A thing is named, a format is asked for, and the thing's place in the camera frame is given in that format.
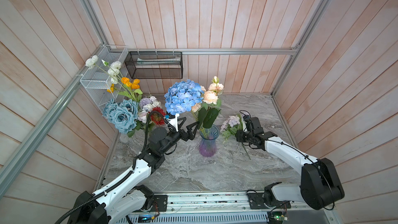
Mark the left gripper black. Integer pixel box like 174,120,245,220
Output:
160,116,199,155

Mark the pale peach peony stem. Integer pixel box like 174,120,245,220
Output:
191,103,201,113

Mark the pink hydrangea bouquet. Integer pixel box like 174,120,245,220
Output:
220,115,244,144

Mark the blue purple glass vase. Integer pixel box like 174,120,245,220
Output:
199,125,220,158

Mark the blue hydrangea stem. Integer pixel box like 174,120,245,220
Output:
164,79,221,129

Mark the red flower stem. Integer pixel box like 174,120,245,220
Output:
150,107,165,126

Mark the peach pink rose stem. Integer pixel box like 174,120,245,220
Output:
203,76,224,105

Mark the pink lilac mixed bouquet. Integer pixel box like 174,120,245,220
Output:
138,96,161,122

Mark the teal blue rose bunch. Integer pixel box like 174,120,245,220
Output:
102,99,138,134

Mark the yellow orange flower stem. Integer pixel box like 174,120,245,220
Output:
107,77,143,102

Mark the white flower stem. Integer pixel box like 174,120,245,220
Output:
85,55,122,84

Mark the clear grey glass vase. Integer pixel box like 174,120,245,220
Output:
147,125,156,143

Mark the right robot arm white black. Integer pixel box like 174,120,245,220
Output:
235,116,345,210

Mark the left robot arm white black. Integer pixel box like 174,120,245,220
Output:
57,114,203,224

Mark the electronics board with leds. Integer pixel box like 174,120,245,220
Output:
267,212,288,224

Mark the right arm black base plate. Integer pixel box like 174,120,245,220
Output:
246,191,291,209

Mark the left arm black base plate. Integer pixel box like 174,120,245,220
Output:
145,195,168,212

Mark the black mesh wall basket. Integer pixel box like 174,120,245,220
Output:
124,51,183,79

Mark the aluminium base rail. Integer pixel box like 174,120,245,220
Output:
120,190,343,224

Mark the horizontal aluminium frame bar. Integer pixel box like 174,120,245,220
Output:
110,46,298,55

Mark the white wire shelf rack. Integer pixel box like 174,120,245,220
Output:
80,45,127,111

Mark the black corrugated cable hose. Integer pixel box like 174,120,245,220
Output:
53,110,165,224

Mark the left aluminium frame bar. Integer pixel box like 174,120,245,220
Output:
1,44,114,201

